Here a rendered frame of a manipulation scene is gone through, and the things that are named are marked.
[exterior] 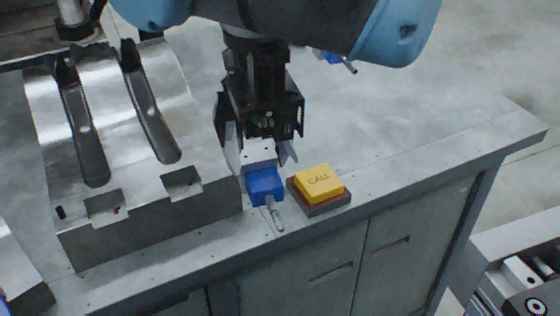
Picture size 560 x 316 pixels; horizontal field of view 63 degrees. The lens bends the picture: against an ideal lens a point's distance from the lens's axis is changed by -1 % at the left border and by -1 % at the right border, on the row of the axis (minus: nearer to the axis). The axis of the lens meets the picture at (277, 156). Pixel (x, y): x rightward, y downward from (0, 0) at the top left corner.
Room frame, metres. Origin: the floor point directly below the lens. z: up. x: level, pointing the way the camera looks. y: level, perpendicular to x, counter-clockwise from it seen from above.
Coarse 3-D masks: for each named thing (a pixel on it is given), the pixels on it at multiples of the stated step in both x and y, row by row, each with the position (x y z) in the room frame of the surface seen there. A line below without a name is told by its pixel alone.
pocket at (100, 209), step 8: (112, 192) 0.45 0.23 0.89; (120, 192) 0.46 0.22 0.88; (88, 200) 0.44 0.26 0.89; (96, 200) 0.44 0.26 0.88; (104, 200) 0.44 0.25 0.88; (112, 200) 0.45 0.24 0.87; (120, 200) 0.45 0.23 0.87; (88, 208) 0.43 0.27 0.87; (96, 208) 0.44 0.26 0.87; (104, 208) 0.44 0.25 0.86; (112, 208) 0.44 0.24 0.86; (120, 208) 0.44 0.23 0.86; (88, 216) 0.42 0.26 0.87; (96, 216) 0.43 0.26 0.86; (104, 216) 0.43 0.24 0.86; (112, 216) 0.43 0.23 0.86; (120, 216) 0.42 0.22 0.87; (128, 216) 0.42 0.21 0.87; (96, 224) 0.41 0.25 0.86; (104, 224) 0.40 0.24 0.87
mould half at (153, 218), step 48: (144, 48) 0.77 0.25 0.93; (48, 96) 0.64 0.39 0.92; (96, 96) 0.66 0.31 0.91; (48, 144) 0.56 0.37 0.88; (144, 144) 0.56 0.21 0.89; (192, 144) 0.55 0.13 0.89; (48, 192) 0.45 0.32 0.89; (96, 192) 0.45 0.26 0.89; (144, 192) 0.45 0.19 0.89; (240, 192) 0.49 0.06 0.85; (96, 240) 0.39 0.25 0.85; (144, 240) 0.42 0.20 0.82
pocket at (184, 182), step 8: (184, 168) 0.50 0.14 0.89; (192, 168) 0.50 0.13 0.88; (160, 176) 0.48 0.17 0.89; (168, 176) 0.49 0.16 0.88; (176, 176) 0.49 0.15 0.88; (184, 176) 0.50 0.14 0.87; (192, 176) 0.50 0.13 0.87; (168, 184) 0.49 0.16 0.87; (176, 184) 0.49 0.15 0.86; (184, 184) 0.49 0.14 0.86; (192, 184) 0.49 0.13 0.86; (200, 184) 0.48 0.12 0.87; (168, 192) 0.47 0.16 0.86; (176, 192) 0.47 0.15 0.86; (184, 192) 0.47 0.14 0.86; (192, 192) 0.46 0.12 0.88; (200, 192) 0.46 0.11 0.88; (176, 200) 0.45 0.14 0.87
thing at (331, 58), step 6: (312, 48) 0.81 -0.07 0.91; (318, 54) 0.78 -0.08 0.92; (324, 54) 0.76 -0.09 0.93; (330, 54) 0.74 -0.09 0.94; (336, 54) 0.74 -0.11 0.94; (330, 60) 0.74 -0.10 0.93; (336, 60) 0.74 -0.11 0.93; (342, 60) 0.73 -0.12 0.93; (348, 66) 0.71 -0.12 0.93; (354, 66) 0.71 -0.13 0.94; (354, 72) 0.70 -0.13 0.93
